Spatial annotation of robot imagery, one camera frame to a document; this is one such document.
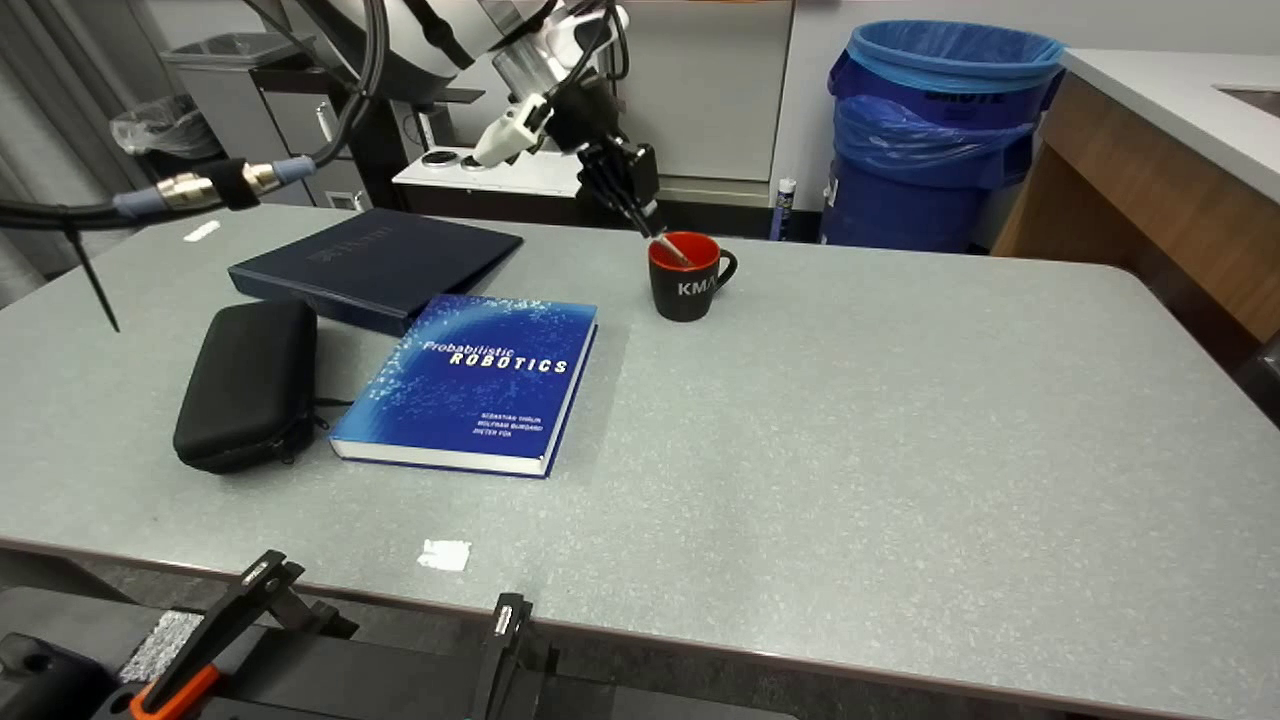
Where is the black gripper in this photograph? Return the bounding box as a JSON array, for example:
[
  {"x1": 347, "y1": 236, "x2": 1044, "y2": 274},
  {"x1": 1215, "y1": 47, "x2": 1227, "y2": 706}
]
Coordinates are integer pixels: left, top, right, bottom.
[{"x1": 572, "y1": 131, "x2": 673, "y2": 242}]

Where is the red and black mug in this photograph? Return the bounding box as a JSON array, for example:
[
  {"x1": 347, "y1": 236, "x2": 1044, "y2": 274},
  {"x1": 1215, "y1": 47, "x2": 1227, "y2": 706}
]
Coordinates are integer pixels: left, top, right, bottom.
[{"x1": 643, "y1": 226, "x2": 740, "y2": 323}]

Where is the blue robotics textbook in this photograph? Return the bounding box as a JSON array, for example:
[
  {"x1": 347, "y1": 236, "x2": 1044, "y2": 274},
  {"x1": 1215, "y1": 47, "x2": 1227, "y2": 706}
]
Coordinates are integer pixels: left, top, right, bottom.
[{"x1": 323, "y1": 292, "x2": 603, "y2": 484}]

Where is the blue trash bin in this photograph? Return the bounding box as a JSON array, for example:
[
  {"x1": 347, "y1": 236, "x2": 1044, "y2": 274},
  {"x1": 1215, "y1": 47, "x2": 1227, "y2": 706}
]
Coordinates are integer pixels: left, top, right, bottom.
[{"x1": 821, "y1": 15, "x2": 1070, "y2": 256}]

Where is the grey background cabinet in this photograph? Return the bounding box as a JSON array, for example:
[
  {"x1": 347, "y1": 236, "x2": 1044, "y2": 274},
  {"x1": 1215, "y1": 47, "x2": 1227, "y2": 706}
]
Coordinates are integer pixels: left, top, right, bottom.
[{"x1": 157, "y1": 27, "x2": 366, "y2": 213}]

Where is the small white paper scrap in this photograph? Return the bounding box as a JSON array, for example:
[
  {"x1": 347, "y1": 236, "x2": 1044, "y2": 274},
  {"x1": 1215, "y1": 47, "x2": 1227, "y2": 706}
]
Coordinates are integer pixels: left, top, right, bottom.
[{"x1": 410, "y1": 537, "x2": 476, "y2": 576}]

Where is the black zippered case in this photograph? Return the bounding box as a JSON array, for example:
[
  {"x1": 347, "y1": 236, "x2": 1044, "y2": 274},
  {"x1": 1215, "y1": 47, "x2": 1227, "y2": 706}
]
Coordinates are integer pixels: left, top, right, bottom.
[{"x1": 166, "y1": 296, "x2": 323, "y2": 477}]

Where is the wooden counter with grey top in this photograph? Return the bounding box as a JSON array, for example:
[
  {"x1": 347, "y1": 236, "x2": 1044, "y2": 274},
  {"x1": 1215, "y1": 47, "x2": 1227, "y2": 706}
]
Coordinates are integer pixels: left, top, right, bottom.
[{"x1": 987, "y1": 47, "x2": 1280, "y2": 351}]

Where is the black cable with metal connector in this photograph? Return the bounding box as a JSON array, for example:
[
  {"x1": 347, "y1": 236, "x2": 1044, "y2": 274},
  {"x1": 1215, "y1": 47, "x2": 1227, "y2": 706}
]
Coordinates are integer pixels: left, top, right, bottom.
[{"x1": 0, "y1": 148, "x2": 323, "y2": 232}]

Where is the thin black cable tie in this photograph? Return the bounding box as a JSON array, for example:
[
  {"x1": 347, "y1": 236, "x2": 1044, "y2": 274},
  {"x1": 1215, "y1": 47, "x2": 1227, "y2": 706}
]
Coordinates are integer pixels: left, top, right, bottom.
[{"x1": 55, "y1": 216, "x2": 122, "y2": 337}]

